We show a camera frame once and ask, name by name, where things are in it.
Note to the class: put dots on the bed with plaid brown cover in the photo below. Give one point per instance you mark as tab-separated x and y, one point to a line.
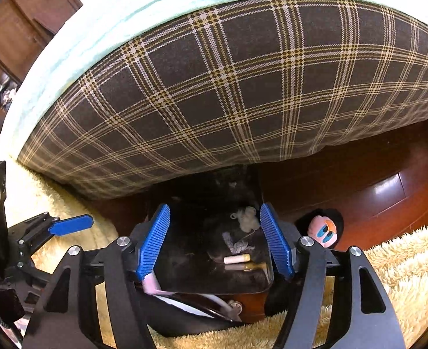
235	98

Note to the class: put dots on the white cotton wad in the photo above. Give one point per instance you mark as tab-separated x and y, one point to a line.
245	219

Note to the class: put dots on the brown wooden wardrobe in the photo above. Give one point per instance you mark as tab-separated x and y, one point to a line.
17	25

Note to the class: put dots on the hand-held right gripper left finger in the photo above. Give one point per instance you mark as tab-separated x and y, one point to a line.
154	241

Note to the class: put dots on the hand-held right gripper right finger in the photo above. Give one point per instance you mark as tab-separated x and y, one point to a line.
277	240

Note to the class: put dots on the pink and white tube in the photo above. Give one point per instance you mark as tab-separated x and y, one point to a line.
237	259

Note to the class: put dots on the black plush slipper pink face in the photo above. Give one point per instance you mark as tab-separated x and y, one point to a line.
324	231

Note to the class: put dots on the cream fluffy rug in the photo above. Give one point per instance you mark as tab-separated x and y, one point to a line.
399	269

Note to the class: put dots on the light blue sun-print towel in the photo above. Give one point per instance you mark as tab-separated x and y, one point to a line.
90	43

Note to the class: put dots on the black trash bin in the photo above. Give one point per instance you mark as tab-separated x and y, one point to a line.
199	225

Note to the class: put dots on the crumpled white paper scrap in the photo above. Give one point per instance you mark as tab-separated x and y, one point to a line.
235	244

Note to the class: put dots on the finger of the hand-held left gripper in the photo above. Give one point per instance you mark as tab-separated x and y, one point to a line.
32	274
70	224

